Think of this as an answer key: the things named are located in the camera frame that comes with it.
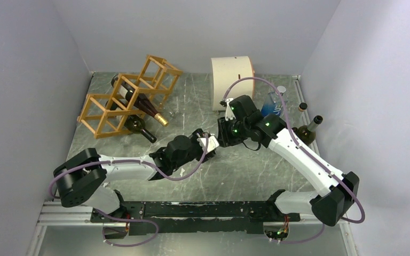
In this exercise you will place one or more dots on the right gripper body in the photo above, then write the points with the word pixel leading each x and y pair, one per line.
pixel 228 138

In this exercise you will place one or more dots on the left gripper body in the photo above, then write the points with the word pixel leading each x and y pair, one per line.
pixel 197 151

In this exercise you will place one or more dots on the blue square glass bottle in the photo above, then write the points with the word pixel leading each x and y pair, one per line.
pixel 272 104

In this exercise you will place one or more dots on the dark green wine bottle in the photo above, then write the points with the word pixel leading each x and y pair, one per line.
pixel 307 133

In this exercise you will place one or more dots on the clear glass bottle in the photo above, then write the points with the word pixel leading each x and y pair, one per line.
pixel 302 106

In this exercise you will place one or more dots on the dark bottle gold cap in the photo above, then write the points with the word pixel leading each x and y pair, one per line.
pixel 142 103

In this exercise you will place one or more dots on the clear bottle dark cap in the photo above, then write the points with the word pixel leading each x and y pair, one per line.
pixel 213 144

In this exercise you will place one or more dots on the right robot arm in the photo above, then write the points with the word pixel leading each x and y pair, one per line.
pixel 334 191

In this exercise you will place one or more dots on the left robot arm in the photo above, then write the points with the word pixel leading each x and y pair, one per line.
pixel 80 179

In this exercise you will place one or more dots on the dark bottle black cap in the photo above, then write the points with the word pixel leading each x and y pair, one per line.
pixel 135 124

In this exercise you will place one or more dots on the wooden wine rack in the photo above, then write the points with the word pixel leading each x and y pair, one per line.
pixel 157 80

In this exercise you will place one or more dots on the beige cylindrical box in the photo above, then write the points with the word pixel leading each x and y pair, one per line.
pixel 224 72

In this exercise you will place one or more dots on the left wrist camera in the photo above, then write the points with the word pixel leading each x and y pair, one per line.
pixel 204 143

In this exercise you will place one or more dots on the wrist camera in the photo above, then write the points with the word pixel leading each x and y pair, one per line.
pixel 204 143
pixel 229 114

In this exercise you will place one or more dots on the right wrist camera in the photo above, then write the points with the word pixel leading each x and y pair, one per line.
pixel 229 114

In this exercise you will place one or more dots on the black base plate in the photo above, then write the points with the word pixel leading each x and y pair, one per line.
pixel 191 217

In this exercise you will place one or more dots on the aluminium rail frame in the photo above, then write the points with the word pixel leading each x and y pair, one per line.
pixel 116 228

